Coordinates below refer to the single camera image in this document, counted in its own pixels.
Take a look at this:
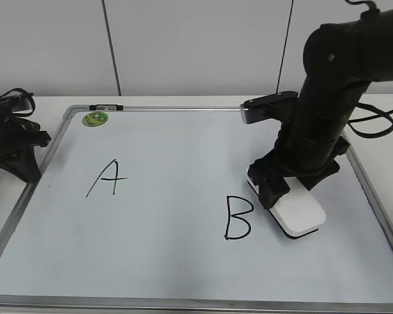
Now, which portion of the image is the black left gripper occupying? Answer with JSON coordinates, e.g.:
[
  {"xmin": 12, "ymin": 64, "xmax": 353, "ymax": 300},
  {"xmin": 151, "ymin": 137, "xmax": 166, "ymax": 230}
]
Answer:
[{"xmin": 0, "ymin": 88, "xmax": 51, "ymax": 183}]

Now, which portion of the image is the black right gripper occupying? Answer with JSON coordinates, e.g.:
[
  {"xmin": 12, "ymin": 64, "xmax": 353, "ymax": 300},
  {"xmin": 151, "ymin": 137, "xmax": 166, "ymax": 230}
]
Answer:
[{"xmin": 248, "ymin": 131, "xmax": 350, "ymax": 210}]

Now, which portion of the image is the white rectangular board eraser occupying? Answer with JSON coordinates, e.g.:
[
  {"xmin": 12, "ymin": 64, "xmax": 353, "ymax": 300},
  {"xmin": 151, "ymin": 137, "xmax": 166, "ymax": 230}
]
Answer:
[{"xmin": 246, "ymin": 176, "xmax": 326, "ymax": 239}]

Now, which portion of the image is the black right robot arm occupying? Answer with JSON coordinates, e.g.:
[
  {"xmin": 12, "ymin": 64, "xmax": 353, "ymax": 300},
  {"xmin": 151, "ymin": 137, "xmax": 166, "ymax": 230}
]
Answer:
[{"xmin": 240, "ymin": 1, "xmax": 393, "ymax": 209}]

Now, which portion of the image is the round green magnet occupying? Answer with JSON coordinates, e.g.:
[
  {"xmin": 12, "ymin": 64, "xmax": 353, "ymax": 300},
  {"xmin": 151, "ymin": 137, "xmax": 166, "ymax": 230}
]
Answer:
[{"xmin": 82, "ymin": 111, "xmax": 109, "ymax": 128}]

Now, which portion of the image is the black and silver marker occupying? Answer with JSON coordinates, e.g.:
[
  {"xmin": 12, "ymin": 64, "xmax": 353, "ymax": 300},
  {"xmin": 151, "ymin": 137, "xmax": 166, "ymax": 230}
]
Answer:
[{"xmin": 88, "ymin": 104, "xmax": 124, "ymax": 111}]

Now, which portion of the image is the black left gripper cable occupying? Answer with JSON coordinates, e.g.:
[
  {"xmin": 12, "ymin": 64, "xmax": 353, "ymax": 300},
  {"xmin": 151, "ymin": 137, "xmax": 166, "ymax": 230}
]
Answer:
[{"xmin": 0, "ymin": 87, "xmax": 37, "ymax": 118}]

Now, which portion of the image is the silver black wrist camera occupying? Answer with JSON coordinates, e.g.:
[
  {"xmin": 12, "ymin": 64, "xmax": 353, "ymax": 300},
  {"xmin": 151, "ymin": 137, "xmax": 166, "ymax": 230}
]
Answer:
[{"xmin": 240, "ymin": 91, "xmax": 298, "ymax": 124}]

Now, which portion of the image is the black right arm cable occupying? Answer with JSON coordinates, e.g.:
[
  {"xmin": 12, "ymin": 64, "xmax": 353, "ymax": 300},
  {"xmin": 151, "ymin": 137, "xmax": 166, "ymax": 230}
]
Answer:
[{"xmin": 345, "ymin": 103, "xmax": 393, "ymax": 139}]

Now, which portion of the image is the white board with grey frame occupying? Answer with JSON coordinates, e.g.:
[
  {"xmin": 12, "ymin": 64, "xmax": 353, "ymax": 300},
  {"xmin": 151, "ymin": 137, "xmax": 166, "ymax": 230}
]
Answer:
[{"xmin": 0, "ymin": 109, "xmax": 393, "ymax": 305}]

